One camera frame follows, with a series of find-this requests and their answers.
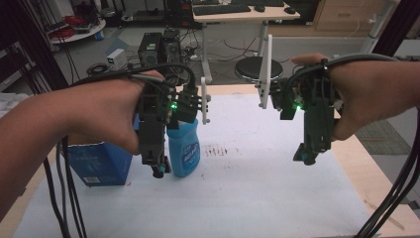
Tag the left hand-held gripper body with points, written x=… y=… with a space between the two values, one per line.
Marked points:
x=153 y=112

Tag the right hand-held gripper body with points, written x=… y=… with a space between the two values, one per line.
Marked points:
x=317 y=109

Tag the person's left hand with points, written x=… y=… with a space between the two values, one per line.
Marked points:
x=105 y=109

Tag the person's right hand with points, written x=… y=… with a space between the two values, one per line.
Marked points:
x=366 y=92

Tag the blue plastic bottle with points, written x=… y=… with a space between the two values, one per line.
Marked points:
x=185 y=148

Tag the blue cardboard box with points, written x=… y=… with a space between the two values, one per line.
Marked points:
x=99 y=163

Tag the black computer tower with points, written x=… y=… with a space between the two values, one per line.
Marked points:
x=171 y=44
x=150 y=49

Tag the white table mat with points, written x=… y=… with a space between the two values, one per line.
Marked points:
x=247 y=191

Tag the small white box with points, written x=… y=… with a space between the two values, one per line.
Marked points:
x=117 y=59

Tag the black round stool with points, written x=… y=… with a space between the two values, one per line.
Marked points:
x=259 y=67

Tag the grey floor mat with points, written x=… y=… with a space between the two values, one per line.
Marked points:
x=384 y=137

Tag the wooden drawer cabinet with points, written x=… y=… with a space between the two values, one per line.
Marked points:
x=346 y=15

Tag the black computer mouse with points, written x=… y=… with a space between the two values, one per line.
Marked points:
x=290 y=10
x=259 y=8

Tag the round white table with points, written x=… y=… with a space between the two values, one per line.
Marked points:
x=82 y=33

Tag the dark curtain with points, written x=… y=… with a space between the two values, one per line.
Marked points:
x=26 y=43
x=396 y=23

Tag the light wooden desk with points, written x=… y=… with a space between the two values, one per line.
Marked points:
x=244 y=16

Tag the black keyboard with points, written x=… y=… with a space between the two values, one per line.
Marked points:
x=221 y=9

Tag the white cloth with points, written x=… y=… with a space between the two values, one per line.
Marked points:
x=11 y=102

